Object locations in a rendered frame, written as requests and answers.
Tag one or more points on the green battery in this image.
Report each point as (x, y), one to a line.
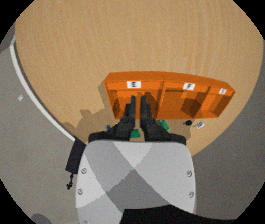
(164, 125)

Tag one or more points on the orange rack of bins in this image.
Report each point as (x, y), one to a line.
(179, 101)

